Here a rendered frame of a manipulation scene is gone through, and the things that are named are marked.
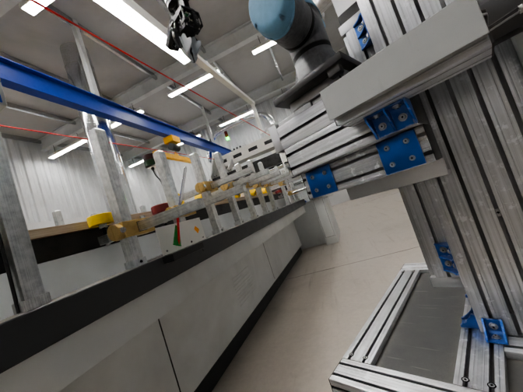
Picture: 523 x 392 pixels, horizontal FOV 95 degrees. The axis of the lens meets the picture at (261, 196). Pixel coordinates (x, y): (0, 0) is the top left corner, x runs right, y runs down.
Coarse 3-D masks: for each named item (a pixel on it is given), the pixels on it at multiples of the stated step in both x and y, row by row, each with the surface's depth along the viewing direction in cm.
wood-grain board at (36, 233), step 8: (272, 192) 287; (280, 192) 318; (224, 200) 176; (240, 200) 201; (136, 216) 103; (72, 224) 79; (80, 224) 82; (112, 224) 92; (32, 232) 69; (40, 232) 71; (48, 232) 73; (56, 232) 74; (64, 232) 76; (72, 232) 79
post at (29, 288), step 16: (0, 144) 52; (0, 160) 52; (0, 176) 51; (0, 192) 50; (16, 192) 52; (0, 208) 49; (16, 208) 51; (0, 224) 49; (16, 224) 51; (0, 240) 49; (16, 240) 50; (16, 256) 49; (32, 256) 51; (16, 272) 48; (32, 272) 50; (16, 288) 49; (32, 288) 50; (16, 304) 48; (32, 304) 48
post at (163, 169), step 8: (160, 152) 99; (160, 160) 98; (160, 168) 98; (168, 168) 100; (160, 176) 98; (168, 176) 98; (168, 184) 97; (168, 192) 97; (176, 192) 99; (168, 200) 98; (176, 200) 98; (184, 216) 99
